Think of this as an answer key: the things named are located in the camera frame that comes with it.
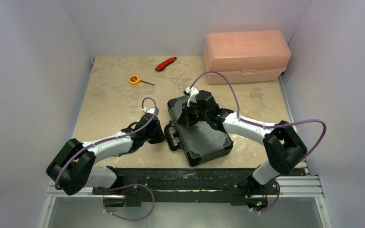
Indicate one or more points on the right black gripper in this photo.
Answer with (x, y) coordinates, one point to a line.
(188, 114)

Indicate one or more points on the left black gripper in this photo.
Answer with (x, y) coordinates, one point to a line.
(160, 137)

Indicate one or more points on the black poker set case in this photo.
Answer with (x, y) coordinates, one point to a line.
(199, 142)

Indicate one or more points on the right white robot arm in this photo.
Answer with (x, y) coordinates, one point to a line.
(282, 144)

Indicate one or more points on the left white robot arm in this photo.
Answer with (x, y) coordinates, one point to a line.
(73, 168)

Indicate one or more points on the black grey pliers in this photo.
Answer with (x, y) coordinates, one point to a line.
(123, 153)

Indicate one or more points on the yellow tape measure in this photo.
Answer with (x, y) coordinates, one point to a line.
(134, 80)

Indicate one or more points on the red utility knife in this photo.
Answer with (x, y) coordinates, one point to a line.
(165, 63)

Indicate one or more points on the pink plastic storage box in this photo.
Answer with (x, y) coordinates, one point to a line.
(245, 57)

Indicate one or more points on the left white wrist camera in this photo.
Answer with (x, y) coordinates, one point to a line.
(153, 110)

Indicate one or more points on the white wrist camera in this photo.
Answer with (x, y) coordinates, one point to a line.
(153, 110)
(191, 93)

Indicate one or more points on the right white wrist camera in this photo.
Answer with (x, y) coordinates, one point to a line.
(191, 93)

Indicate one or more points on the black table front rail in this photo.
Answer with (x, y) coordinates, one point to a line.
(198, 185)

